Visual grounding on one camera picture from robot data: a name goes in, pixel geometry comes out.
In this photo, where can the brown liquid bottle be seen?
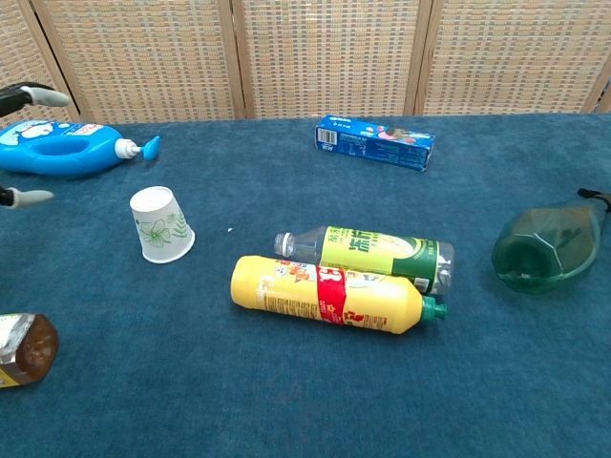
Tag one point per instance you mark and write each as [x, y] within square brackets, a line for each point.
[26, 348]

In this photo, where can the white paper cup green print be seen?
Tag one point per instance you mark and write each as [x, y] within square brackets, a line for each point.
[162, 229]

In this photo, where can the woven folding screen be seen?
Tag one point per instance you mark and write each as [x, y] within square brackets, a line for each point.
[305, 57]

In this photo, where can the blue pump detergent bottle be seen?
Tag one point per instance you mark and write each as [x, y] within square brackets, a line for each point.
[57, 148]

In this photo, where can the blue toothpaste box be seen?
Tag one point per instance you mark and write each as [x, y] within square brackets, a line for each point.
[377, 143]

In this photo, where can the blue table cloth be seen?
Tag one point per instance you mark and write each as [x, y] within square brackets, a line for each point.
[305, 372]

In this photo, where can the green glass bottle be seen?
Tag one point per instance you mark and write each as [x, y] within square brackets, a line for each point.
[549, 248]

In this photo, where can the yellow bottle green cap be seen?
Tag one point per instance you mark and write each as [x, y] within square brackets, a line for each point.
[324, 293]

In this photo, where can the clear bottle green label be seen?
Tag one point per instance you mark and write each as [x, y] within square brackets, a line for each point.
[363, 250]

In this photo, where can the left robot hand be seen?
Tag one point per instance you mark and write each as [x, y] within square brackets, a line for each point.
[28, 97]

